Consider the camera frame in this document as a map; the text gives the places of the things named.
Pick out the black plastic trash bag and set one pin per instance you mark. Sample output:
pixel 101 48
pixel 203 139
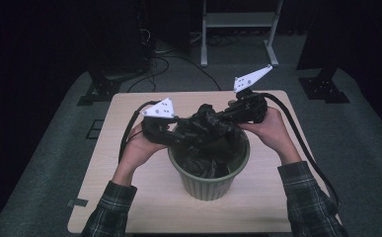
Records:
pixel 205 128

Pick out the black stand base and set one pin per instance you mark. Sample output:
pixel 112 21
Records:
pixel 323 89
pixel 101 90

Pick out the green plastic bin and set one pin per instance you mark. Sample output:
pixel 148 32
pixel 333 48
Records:
pixel 208 189

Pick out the black floor tape outline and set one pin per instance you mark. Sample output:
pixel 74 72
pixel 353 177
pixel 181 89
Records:
pixel 87 133

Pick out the grey tape strip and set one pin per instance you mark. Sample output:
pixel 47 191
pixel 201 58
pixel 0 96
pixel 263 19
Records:
pixel 77 202

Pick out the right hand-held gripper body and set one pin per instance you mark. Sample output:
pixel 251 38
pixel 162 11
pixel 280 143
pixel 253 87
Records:
pixel 249 105

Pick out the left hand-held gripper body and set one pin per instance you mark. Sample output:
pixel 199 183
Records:
pixel 159 110

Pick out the person's left hand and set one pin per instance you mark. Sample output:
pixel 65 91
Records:
pixel 136 148

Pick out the person's right hand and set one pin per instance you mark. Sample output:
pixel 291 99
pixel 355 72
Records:
pixel 272 131

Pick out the dark equipment cabinet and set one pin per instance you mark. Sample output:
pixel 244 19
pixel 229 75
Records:
pixel 122 39

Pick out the white metal stand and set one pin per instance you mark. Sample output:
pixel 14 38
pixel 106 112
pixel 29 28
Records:
pixel 239 19

